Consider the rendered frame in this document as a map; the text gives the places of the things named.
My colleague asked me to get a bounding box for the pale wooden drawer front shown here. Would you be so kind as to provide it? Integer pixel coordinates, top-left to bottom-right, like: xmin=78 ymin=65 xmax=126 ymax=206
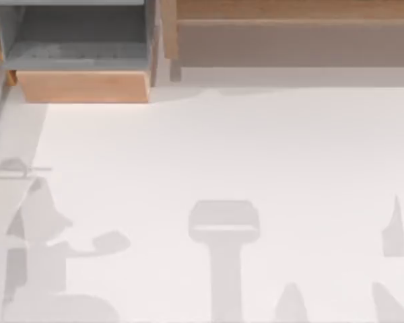
xmin=15 ymin=69 xmax=149 ymax=104

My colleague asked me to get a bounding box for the pulled-out drawer grey pierced inside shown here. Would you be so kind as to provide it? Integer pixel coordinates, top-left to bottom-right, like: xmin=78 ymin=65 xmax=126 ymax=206
xmin=0 ymin=0 xmax=160 ymax=87

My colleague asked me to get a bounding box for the wooden open shelf unit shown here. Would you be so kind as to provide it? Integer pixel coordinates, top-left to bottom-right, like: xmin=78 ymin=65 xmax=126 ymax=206
xmin=161 ymin=0 xmax=404 ymax=83

